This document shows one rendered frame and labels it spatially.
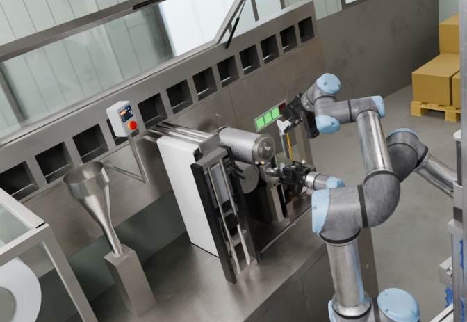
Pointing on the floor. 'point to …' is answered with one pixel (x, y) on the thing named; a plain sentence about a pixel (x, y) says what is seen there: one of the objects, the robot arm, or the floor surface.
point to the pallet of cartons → (440, 76)
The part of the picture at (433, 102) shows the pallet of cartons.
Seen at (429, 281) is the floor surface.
